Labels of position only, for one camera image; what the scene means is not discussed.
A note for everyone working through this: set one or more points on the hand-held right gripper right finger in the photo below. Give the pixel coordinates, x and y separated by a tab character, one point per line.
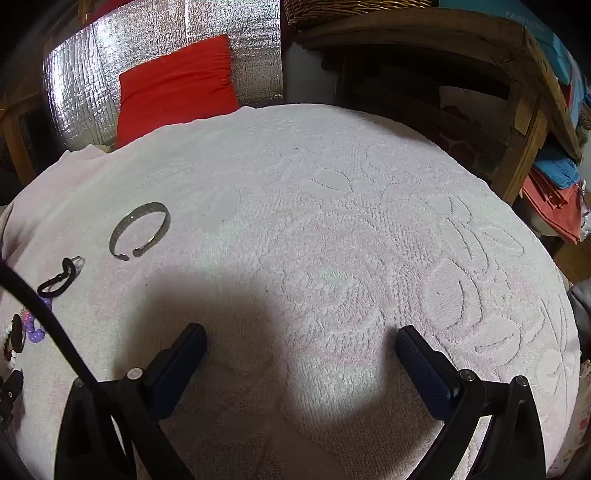
422	369

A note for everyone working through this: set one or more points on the white embossed bedspread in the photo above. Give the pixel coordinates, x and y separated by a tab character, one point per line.
323	207

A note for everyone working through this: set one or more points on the folded blue cloth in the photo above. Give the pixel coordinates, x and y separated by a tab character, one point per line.
556	170

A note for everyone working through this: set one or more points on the silver foil panel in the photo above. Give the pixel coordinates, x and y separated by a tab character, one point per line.
76	92

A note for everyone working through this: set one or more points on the wooden cabinet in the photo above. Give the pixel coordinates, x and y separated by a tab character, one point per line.
18	138

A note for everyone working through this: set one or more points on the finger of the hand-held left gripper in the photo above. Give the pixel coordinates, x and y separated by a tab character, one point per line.
11	391

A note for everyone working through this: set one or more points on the wicker basket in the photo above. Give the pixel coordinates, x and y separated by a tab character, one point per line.
351	11

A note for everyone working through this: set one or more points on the folded red cloth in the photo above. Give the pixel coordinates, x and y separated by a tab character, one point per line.
556	210

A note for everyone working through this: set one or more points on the red cushion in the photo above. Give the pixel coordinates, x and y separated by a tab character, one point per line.
180	87

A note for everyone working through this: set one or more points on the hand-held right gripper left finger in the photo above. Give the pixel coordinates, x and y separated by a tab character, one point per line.
179	371

